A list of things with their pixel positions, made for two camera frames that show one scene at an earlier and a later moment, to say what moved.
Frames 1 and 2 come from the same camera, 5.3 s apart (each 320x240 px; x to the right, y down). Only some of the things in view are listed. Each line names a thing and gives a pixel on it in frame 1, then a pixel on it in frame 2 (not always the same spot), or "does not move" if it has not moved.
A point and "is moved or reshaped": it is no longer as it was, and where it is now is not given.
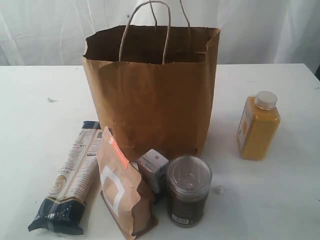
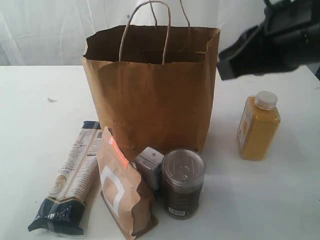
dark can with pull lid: (189, 181) is moved or reshaped
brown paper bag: (153, 86) does not move
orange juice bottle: (259, 126) does not move
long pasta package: (63, 209) does not move
